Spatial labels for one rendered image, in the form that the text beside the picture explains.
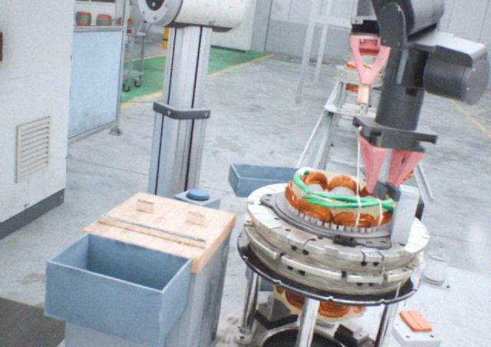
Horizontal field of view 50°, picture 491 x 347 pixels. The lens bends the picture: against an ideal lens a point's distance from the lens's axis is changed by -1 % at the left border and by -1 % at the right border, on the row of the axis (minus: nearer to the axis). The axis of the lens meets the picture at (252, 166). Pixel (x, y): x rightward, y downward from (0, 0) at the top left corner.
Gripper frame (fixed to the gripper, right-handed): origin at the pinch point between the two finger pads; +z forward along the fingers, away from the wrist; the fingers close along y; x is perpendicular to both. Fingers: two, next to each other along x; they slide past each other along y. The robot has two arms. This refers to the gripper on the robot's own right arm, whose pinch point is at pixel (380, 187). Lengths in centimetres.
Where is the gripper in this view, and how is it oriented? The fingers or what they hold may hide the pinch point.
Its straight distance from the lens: 77.1
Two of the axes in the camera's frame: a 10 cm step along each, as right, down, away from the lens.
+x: -1.1, -3.2, 9.4
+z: -1.5, 9.4, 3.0
